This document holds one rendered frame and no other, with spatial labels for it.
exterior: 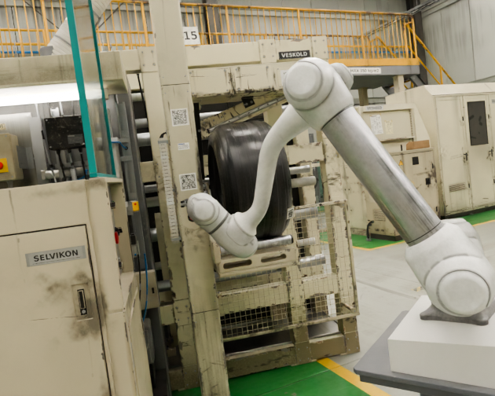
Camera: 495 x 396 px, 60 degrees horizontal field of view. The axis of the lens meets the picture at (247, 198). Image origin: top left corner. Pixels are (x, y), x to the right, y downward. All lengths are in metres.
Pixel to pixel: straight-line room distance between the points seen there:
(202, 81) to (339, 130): 1.27
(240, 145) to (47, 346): 1.05
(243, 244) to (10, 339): 0.73
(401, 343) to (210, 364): 1.09
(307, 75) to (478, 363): 0.81
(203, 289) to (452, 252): 1.22
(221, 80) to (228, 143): 0.53
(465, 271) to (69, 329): 1.00
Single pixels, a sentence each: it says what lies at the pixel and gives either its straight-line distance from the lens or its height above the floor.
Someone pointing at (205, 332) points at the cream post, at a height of 0.52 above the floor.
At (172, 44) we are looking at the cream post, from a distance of 2.05.
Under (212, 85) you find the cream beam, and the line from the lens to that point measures 2.29.
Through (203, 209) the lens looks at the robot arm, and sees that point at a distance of 1.41.
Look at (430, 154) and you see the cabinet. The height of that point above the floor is 1.15.
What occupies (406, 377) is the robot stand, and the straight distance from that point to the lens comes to 1.29.
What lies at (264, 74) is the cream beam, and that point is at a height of 1.73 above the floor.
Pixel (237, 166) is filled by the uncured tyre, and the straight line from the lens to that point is 1.80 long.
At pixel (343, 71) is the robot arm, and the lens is 1.31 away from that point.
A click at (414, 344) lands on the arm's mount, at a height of 0.73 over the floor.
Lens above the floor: 1.24
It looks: 4 degrees down
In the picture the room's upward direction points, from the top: 7 degrees counter-clockwise
